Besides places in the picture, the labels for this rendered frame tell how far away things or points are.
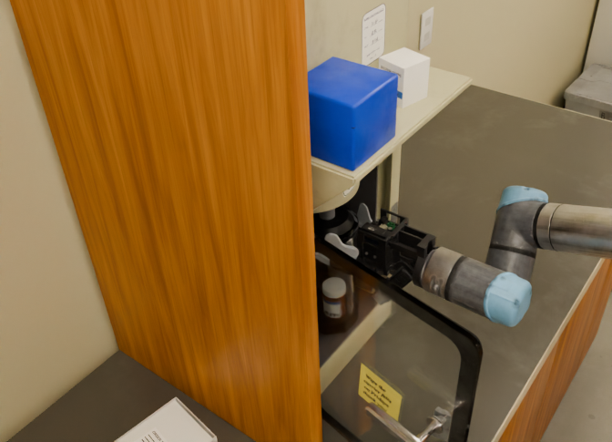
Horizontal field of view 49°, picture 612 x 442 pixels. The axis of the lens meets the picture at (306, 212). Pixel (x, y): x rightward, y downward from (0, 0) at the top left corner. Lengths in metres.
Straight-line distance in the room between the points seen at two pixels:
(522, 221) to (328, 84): 0.45
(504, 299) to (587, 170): 0.97
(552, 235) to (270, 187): 0.49
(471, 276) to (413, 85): 0.30
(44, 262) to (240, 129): 0.59
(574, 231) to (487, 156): 0.89
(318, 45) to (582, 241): 0.49
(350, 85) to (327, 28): 0.10
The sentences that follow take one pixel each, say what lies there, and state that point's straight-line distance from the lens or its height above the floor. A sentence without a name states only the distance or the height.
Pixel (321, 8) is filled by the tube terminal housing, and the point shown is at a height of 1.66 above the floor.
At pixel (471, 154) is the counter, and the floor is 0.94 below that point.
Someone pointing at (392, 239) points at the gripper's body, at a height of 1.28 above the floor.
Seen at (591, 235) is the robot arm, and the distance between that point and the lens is 1.06.
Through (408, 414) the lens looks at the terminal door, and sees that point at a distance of 0.97.
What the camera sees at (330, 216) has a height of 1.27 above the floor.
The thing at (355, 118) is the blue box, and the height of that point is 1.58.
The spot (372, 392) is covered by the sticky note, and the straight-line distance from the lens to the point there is 1.01.
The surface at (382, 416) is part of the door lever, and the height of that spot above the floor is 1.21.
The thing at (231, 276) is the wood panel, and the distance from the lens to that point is 0.94.
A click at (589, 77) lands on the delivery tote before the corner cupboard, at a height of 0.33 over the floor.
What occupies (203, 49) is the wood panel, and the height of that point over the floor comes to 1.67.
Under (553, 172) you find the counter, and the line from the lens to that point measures 1.90.
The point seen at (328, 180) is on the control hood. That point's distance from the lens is 0.83.
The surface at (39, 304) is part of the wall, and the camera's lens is 1.28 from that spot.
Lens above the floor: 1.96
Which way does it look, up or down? 37 degrees down
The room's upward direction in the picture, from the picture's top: 3 degrees counter-clockwise
